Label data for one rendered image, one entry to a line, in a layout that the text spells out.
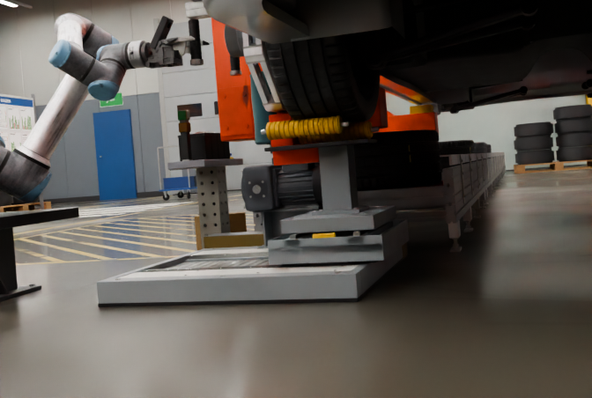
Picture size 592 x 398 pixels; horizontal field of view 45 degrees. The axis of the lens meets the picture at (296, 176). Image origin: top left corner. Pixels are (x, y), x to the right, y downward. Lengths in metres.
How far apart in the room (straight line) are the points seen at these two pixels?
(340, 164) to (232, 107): 0.78
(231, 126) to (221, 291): 1.02
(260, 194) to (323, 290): 0.78
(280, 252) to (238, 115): 0.91
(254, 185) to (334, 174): 0.47
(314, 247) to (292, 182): 0.57
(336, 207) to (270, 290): 0.42
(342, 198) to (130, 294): 0.73
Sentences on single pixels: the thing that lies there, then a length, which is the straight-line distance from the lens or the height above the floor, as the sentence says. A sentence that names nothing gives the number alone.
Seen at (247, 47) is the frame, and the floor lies 0.76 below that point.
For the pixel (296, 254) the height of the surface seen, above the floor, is 0.12.
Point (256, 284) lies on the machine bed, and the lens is 2.10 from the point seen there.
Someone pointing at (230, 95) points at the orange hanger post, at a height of 0.71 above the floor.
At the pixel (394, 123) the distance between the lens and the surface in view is 4.76.
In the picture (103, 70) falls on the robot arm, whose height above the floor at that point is 0.75.
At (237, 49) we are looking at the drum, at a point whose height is 0.80.
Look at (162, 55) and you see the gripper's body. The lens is 2.42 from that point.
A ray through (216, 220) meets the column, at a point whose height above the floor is 0.18.
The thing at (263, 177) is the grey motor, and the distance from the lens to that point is 2.71.
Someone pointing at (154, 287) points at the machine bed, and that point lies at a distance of 2.24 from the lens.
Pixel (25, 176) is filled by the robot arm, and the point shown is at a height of 0.43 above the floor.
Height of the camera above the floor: 0.38
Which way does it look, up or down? 1 degrees down
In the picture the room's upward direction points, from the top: 4 degrees counter-clockwise
